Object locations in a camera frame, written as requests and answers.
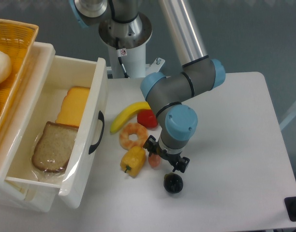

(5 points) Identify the brown bread slice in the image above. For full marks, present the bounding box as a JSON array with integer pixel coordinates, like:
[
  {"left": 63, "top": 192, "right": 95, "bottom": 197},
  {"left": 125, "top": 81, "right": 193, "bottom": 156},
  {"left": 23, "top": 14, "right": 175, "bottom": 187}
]
[{"left": 31, "top": 121, "right": 78, "bottom": 173}]

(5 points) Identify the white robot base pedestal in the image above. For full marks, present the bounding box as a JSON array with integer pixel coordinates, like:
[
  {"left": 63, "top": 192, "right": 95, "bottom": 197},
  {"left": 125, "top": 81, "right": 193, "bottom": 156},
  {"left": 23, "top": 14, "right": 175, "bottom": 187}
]
[{"left": 99, "top": 13, "right": 165, "bottom": 79}]

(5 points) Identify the yellow wicker basket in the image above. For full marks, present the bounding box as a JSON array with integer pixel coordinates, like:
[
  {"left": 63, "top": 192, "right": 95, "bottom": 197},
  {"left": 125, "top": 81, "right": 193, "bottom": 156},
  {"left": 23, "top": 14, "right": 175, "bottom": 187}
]
[{"left": 0, "top": 19, "right": 39, "bottom": 131}]

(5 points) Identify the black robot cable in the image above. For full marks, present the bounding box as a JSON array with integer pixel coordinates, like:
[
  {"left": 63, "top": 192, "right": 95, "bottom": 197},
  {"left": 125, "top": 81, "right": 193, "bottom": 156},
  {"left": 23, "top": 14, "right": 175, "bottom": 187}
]
[{"left": 115, "top": 37, "right": 130, "bottom": 79}]

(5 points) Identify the yellow banana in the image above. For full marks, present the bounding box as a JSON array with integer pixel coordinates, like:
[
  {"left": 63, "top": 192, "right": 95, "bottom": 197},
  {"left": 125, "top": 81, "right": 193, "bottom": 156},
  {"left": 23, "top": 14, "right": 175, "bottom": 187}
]
[{"left": 110, "top": 101, "right": 151, "bottom": 134}]

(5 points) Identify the yellow bell pepper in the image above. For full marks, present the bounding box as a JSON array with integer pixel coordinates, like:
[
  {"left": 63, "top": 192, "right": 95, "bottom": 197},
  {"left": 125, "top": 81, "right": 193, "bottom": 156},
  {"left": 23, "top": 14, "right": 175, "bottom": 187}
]
[{"left": 120, "top": 146, "right": 146, "bottom": 178}]

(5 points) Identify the black drawer handle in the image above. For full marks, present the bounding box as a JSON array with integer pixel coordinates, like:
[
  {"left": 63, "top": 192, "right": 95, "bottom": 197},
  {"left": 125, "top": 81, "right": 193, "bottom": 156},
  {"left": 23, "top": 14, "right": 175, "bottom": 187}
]
[{"left": 88, "top": 110, "right": 105, "bottom": 155}]

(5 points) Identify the brown egg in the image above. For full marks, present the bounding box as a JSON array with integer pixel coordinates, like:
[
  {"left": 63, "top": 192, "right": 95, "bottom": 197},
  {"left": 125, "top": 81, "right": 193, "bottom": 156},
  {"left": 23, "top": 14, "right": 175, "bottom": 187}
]
[{"left": 148, "top": 154, "right": 161, "bottom": 168}]

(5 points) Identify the white round bun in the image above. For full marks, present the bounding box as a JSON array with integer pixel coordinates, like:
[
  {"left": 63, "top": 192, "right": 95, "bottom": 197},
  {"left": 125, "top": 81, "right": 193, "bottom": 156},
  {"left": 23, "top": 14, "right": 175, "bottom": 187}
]
[{"left": 0, "top": 51, "right": 12, "bottom": 84}]

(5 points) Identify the orange shrimp ring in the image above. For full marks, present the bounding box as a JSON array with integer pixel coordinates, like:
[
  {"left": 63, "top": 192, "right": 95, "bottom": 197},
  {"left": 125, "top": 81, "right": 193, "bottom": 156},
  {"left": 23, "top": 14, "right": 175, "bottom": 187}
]
[{"left": 119, "top": 122, "right": 149, "bottom": 149}]

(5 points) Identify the black device at table edge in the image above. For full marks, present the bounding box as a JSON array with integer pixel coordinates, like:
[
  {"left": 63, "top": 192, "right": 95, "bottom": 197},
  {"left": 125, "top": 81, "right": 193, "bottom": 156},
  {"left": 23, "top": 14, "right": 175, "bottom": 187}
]
[{"left": 284, "top": 197, "right": 296, "bottom": 222}]

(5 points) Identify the white plastic drawer cabinet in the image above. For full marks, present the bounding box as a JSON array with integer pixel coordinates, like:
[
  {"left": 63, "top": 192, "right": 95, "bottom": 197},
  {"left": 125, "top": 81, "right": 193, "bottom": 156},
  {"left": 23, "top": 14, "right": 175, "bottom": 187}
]
[{"left": 0, "top": 41, "right": 59, "bottom": 213}]

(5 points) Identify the orange toast slice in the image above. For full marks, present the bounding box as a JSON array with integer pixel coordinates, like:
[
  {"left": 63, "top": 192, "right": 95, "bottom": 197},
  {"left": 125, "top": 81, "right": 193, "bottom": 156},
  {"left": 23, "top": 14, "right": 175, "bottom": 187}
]
[{"left": 55, "top": 87, "right": 90, "bottom": 128}]

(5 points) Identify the white plastic drawer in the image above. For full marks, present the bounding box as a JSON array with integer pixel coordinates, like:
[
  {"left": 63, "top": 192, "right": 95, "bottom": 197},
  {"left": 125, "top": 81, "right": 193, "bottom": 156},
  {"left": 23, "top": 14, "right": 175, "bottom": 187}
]
[{"left": 6, "top": 56, "right": 108, "bottom": 208}]

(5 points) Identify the red bell pepper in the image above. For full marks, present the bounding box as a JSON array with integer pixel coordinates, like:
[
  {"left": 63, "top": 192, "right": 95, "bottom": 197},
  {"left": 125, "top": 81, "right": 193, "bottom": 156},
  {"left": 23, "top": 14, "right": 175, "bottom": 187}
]
[{"left": 137, "top": 109, "right": 158, "bottom": 129}]

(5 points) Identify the black round eggplant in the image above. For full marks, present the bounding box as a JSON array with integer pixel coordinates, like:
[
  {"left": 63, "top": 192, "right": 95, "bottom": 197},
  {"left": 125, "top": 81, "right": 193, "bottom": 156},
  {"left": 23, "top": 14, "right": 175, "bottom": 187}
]
[{"left": 163, "top": 173, "right": 183, "bottom": 194}]

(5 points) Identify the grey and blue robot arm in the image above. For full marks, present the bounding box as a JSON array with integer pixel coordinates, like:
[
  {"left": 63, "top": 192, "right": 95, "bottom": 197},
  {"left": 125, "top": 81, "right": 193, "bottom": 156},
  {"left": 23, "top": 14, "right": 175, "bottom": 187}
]
[{"left": 70, "top": 0, "right": 226, "bottom": 172}]

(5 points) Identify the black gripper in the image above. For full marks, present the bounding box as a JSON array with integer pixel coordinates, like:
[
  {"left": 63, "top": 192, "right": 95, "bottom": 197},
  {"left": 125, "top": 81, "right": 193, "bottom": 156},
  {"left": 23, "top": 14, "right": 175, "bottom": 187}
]
[{"left": 143, "top": 135, "right": 190, "bottom": 173}]

